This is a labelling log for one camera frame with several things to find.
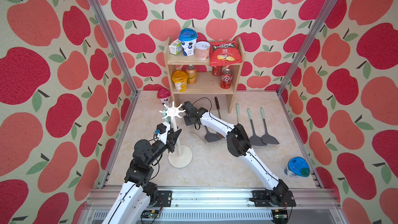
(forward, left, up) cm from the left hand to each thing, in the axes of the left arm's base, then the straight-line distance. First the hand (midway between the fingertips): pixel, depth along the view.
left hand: (179, 131), depth 70 cm
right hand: (+24, -3, -25) cm, 34 cm away
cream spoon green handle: (+34, -38, -24) cm, 56 cm away
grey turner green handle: (+9, -45, -25) cm, 52 cm away
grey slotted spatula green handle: (+10, -53, -25) cm, 59 cm away
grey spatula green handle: (+11, -17, -25) cm, 32 cm away
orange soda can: (+38, -5, +6) cm, 39 cm away
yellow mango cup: (+32, +2, +6) cm, 32 cm away
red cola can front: (+32, -25, +6) cm, 41 cm away
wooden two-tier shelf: (+36, -15, -3) cm, 39 cm away
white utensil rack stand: (-3, +4, -25) cm, 25 cm away
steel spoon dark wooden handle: (-1, -19, -1) cm, 19 cm away
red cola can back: (+43, -21, +2) cm, 48 cm away
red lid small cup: (+38, +15, -15) cm, 44 cm away
